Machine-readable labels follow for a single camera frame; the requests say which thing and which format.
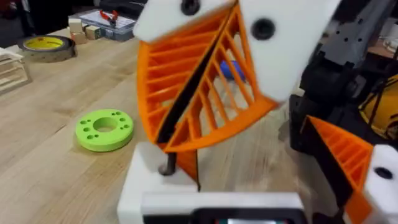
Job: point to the clear plastic box with tools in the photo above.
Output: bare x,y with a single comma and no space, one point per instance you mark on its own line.
121,26

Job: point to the blue electric screwdriver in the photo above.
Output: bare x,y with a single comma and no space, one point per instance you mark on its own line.
230,70

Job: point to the yellow tub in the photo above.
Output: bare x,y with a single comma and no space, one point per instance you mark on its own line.
385,109

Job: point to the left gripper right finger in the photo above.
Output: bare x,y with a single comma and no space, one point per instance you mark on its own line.
351,155

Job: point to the heap of wooden toy blocks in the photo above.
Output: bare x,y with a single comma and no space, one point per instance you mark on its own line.
77,29

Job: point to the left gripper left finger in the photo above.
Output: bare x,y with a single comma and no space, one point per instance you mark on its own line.
140,186

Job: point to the pale wooden slatted crate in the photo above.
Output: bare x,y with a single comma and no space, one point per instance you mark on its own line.
12,71

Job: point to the black and yellow tape roll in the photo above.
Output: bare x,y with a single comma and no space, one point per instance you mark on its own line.
46,51

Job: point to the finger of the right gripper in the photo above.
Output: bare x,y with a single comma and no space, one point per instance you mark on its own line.
161,21
289,46

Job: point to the green disc with holes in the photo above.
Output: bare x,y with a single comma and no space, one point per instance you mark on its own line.
93,138

